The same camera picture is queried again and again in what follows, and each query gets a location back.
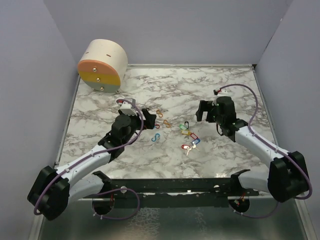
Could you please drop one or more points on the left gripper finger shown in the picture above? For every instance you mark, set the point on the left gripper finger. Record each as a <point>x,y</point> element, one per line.
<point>147,114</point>
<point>148,125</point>

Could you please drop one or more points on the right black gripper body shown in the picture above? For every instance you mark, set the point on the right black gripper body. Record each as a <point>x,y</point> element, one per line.
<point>215,116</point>

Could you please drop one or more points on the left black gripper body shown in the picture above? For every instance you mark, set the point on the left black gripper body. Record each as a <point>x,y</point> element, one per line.
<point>136,123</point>

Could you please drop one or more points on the blue carabiner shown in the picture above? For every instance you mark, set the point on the blue carabiner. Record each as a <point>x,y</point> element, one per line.
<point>156,137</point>

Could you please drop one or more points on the blue tag key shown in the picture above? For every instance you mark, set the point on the blue tag key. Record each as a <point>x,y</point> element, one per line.
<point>194,143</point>

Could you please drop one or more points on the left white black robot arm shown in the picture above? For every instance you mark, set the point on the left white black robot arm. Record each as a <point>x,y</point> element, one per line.
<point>55,188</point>

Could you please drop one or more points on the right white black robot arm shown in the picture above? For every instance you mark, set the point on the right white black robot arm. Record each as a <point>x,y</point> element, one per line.
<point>287,175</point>

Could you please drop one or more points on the orange carabiner near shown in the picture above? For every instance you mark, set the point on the orange carabiner near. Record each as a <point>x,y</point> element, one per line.
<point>167,124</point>

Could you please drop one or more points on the black tag key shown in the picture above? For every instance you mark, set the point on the black tag key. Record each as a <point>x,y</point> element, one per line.
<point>186,123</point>

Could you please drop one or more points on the green tag key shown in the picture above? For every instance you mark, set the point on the green tag key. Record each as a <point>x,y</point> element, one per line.
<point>183,127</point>

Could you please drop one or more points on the yellow tag key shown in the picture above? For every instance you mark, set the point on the yellow tag key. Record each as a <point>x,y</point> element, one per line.
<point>185,132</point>

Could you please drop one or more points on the round beige drawer box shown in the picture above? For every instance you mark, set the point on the round beige drawer box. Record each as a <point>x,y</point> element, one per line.
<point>103,65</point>

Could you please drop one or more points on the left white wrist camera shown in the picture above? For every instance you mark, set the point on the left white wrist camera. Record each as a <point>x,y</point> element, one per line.
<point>127,109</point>

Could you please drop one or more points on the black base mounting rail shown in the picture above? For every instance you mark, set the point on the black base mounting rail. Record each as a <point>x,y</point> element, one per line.
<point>173,192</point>

